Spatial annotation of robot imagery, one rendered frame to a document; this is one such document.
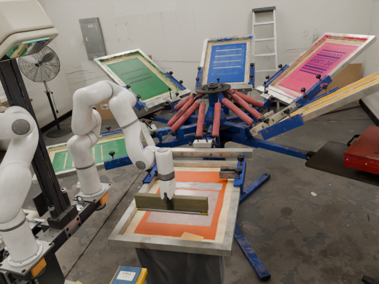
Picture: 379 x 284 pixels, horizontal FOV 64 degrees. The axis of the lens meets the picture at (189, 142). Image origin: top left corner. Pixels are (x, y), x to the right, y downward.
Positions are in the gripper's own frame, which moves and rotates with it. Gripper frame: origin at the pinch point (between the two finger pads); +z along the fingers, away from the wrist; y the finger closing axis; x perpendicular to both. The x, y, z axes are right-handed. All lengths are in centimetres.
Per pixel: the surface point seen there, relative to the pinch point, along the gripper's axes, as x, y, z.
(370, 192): 146, -179, 109
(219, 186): 16.9, -37.0, 13.8
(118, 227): -26.6, 7.1, 11.4
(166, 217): -6.4, -6.9, 14.7
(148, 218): -15.9, -5.1, 14.8
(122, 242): -21.2, 15.2, 12.3
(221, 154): 14, -69, 10
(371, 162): 98, -47, 1
